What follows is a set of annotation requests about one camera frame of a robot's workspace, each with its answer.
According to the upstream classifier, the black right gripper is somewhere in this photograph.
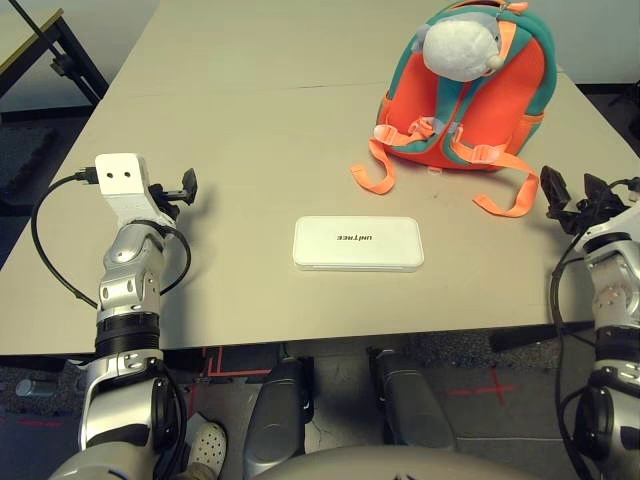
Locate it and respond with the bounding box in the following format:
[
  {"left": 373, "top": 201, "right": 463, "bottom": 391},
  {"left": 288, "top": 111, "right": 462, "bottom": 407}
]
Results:
[{"left": 539, "top": 166, "right": 630, "bottom": 236}]

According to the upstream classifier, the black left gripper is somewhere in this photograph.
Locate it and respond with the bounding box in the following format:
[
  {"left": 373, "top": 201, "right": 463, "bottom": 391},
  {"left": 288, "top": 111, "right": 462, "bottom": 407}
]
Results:
[{"left": 147, "top": 168, "right": 200, "bottom": 219}]

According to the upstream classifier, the orange and teal backpack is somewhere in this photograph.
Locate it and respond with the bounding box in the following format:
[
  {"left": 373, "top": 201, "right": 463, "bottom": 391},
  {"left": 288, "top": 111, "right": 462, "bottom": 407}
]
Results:
[{"left": 349, "top": 0, "right": 559, "bottom": 219}]

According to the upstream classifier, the white Unitree pencil case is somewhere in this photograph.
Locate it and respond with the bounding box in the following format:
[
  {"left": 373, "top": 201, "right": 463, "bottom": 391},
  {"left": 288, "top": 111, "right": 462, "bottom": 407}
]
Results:
[{"left": 292, "top": 214, "right": 426, "bottom": 274}]

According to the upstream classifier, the black-framed side table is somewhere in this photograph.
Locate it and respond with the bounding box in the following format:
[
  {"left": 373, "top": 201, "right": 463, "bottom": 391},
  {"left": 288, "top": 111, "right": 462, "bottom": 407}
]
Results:
[{"left": 0, "top": 7, "right": 109, "bottom": 116}]

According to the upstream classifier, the grey robot left leg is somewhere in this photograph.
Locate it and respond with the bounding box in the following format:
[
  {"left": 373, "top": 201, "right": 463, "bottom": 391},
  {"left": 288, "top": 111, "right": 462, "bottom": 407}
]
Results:
[{"left": 244, "top": 357, "right": 314, "bottom": 476}]

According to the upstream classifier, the grey robot leg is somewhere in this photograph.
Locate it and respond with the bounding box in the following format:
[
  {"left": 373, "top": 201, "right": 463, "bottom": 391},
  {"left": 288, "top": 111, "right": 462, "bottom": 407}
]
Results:
[
  {"left": 244, "top": 357, "right": 314, "bottom": 476},
  {"left": 369, "top": 347, "right": 456, "bottom": 451}
]

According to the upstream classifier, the silver cylinder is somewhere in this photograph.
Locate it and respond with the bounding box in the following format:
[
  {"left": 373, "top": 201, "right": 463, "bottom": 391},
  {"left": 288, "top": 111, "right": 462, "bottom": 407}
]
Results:
[{"left": 14, "top": 378, "right": 54, "bottom": 397}]

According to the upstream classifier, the white perforated shoe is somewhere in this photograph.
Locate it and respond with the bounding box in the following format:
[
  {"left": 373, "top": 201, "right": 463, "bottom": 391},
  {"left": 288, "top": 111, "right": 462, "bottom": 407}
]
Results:
[{"left": 187, "top": 419, "right": 226, "bottom": 471}]

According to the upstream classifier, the grey robot right leg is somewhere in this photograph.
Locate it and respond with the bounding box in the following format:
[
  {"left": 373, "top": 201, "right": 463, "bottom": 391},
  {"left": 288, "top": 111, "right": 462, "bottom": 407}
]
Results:
[{"left": 369, "top": 347, "right": 456, "bottom": 451}]

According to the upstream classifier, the grey robot torso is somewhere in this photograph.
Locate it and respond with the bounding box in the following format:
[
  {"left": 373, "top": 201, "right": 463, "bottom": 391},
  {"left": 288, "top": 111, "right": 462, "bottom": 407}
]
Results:
[{"left": 239, "top": 447, "right": 541, "bottom": 480}]

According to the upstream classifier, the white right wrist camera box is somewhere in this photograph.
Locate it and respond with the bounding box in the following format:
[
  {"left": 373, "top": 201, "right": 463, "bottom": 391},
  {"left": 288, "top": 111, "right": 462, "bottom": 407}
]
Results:
[{"left": 574, "top": 203, "right": 640, "bottom": 246}]

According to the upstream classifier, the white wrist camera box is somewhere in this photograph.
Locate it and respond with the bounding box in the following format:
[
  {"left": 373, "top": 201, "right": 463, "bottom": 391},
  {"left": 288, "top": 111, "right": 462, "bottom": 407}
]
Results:
[
  {"left": 574, "top": 203, "right": 640, "bottom": 246},
  {"left": 94, "top": 153, "right": 180, "bottom": 232}
]

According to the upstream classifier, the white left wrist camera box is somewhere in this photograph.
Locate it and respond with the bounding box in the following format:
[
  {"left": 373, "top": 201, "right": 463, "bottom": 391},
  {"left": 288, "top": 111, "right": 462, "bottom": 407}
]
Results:
[{"left": 94, "top": 153, "right": 180, "bottom": 232}]

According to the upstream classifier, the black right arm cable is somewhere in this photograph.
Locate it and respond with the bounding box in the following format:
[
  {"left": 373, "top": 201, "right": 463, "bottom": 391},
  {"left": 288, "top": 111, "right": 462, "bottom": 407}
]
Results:
[{"left": 548, "top": 177, "right": 640, "bottom": 451}]

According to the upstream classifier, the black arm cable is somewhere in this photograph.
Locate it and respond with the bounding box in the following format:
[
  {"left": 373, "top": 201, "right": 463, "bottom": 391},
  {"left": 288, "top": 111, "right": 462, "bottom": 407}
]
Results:
[
  {"left": 548, "top": 177, "right": 640, "bottom": 451},
  {"left": 30, "top": 168, "right": 192, "bottom": 309}
]

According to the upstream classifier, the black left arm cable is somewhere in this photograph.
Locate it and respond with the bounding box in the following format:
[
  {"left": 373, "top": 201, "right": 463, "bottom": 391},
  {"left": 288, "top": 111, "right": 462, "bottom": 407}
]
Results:
[{"left": 30, "top": 168, "right": 192, "bottom": 309}]

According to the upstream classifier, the grey plush whale keychain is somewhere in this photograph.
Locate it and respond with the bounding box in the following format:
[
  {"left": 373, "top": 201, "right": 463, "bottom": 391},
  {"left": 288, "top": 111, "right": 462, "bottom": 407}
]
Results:
[{"left": 413, "top": 10, "right": 506, "bottom": 82}]

